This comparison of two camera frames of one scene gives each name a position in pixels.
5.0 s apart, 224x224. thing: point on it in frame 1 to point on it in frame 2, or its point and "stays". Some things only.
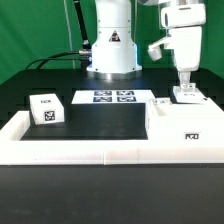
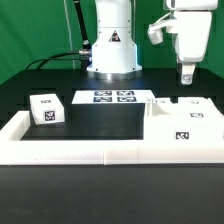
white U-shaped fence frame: x=17 y=152 stays
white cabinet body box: x=184 y=121 stays
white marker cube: x=192 y=95 to x=196 y=110
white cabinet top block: x=47 y=109 stays
